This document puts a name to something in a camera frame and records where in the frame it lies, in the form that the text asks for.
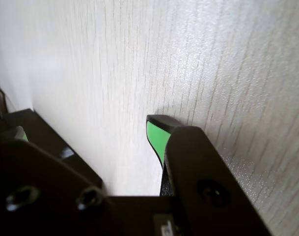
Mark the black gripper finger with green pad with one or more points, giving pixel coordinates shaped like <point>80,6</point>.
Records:
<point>41,186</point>
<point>200,172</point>

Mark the black box container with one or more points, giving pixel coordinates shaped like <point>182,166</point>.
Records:
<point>48,137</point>

